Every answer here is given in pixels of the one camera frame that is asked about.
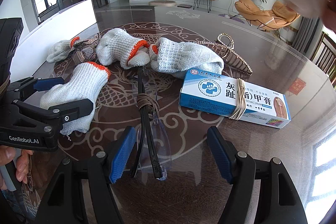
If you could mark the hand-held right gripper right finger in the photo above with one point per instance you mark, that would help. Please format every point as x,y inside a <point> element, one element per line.
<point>220,155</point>

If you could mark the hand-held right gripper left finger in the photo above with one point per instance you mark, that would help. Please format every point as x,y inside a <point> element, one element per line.
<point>123,153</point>

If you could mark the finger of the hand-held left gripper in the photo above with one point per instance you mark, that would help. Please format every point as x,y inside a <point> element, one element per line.
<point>78,107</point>
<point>47,83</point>

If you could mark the white knit glove orange cuff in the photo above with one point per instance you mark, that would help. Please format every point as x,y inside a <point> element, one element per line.
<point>140,60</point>
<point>59,52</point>
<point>183,56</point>
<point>76,82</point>
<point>115,45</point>

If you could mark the clear glasses with black arms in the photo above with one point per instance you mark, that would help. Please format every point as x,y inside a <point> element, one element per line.
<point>156,169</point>

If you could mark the silver rhinestone hair claw clip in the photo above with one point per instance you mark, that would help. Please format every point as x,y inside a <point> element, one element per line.
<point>78,56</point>

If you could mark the blue and white medicine box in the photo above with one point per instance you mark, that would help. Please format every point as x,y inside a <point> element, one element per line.
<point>210,92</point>

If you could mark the white foam board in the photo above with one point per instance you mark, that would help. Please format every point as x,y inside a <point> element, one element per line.
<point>65,22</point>

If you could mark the gold rhinestone hair claw clip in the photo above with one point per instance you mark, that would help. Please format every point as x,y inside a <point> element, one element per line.
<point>233,57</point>

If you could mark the person's left hand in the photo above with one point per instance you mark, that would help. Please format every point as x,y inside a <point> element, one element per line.
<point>25,161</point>

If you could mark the round beige floor mat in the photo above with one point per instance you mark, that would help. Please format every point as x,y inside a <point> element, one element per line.
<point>162,3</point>

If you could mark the wooden dining chair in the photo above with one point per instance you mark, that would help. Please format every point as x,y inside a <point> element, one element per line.
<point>325,56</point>

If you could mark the grey curtain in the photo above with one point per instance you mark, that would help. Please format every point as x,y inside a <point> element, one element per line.
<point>304,35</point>

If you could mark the orange lounge chair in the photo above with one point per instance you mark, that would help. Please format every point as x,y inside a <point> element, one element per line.
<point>252,10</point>

